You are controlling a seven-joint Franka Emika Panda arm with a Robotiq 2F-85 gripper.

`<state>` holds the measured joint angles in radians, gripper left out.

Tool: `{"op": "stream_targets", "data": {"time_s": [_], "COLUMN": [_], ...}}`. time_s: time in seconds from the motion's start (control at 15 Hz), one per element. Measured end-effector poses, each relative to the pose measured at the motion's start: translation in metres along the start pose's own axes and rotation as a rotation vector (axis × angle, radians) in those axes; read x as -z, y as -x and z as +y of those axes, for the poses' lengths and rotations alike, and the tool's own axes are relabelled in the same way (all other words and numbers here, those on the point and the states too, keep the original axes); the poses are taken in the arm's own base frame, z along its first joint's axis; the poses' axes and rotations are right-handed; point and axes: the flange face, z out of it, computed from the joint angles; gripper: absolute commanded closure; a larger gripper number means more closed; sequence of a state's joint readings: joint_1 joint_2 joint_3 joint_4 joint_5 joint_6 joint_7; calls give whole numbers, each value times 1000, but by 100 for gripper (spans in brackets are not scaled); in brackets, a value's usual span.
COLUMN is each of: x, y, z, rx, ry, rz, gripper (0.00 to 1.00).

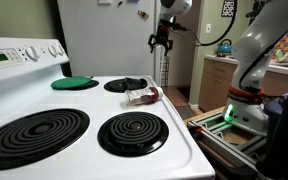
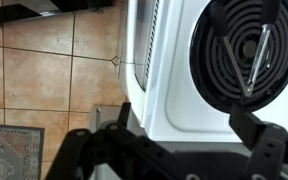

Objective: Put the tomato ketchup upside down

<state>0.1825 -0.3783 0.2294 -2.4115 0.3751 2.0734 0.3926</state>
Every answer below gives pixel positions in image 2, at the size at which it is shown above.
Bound patterned floor rug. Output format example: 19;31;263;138
0;123;46;180

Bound black stove burner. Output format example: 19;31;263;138
188;0;288;114

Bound white electric stove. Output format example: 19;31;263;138
118;0;288;144

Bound metal tongs with black tips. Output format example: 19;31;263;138
208;0;282;98

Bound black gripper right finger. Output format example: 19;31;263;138
229;108;288;180

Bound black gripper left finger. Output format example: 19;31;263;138
45;102;200;180

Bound white refrigerator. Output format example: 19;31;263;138
89;104;252;180

